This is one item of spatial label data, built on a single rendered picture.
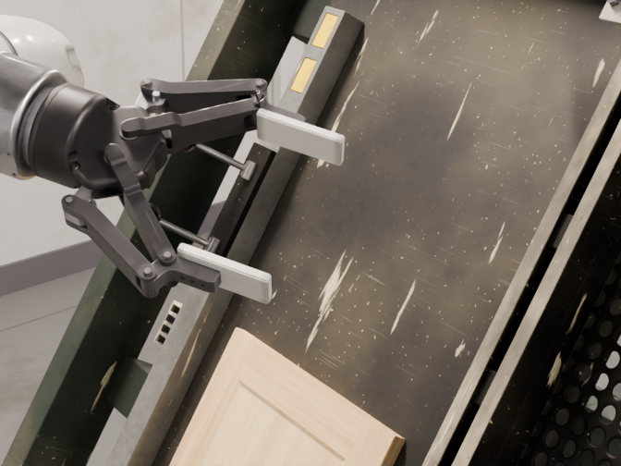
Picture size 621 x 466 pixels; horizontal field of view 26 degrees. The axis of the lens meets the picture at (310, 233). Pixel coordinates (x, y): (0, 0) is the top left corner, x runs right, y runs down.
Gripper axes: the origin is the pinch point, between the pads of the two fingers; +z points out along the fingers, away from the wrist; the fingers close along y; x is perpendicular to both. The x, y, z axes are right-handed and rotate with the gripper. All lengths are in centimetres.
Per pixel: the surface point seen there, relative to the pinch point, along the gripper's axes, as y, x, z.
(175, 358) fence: -29, -87, -31
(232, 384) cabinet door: -26, -82, -20
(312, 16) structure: -84, -70, -33
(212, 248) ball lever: -42, -77, -31
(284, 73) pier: -319, -367, -142
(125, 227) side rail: -49, -92, -50
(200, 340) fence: -32, -86, -28
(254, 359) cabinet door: -29, -78, -18
